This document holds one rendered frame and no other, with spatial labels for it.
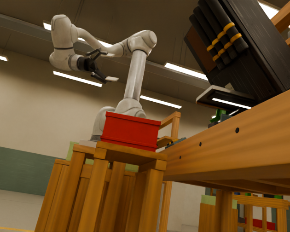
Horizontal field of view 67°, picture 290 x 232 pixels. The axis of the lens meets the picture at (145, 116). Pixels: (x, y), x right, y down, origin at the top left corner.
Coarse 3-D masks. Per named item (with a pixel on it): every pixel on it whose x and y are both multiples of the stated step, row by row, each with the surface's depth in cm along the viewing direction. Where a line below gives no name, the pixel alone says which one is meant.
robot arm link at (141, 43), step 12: (132, 36) 156; (144, 36) 148; (156, 36) 154; (132, 48) 152; (144, 48) 149; (132, 60) 149; (144, 60) 149; (132, 72) 144; (132, 84) 140; (132, 96) 137; (120, 108) 133; (132, 108) 130
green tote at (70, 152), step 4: (72, 144) 189; (72, 148) 188; (68, 152) 186; (72, 152) 187; (68, 156) 186; (68, 160) 184; (88, 160) 185; (92, 160) 185; (92, 164) 184; (108, 164) 185; (128, 164) 185; (132, 164) 185; (128, 168) 184; (132, 168) 184; (136, 168) 185
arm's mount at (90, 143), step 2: (80, 140) 128; (82, 140) 129; (84, 140) 129; (86, 140) 129; (80, 142) 128; (82, 142) 128; (84, 142) 128; (86, 142) 129; (88, 142) 129; (90, 142) 129; (92, 142) 130; (94, 142) 130; (96, 142) 130; (80, 144) 128; (82, 144) 128; (84, 144) 128; (86, 144) 128; (88, 144) 129; (90, 144) 129; (92, 144) 129; (94, 144) 130; (90, 146) 129; (92, 146) 129; (94, 146) 129
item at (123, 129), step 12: (108, 120) 82; (120, 120) 83; (132, 120) 83; (144, 120) 83; (108, 132) 81; (120, 132) 81; (132, 132) 82; (144, 132) 82; (156, 132) 83; (120, 144) 80; (132, 144) 80; (144, 144) 80; (156, 144) 81
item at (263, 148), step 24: (288, 96) 44; (240, 120) 58; (264, 120) 49; (288, 120) 42; (192, 144) 86; (216, 144) 67; (240, 144) 56; (264, 144) 47; (288, 144) 41; (168, 168) 108; (192, 168) 81; (216, 168) 64; (240, 168) 54; (264, 168) 48; (288, 168) 44
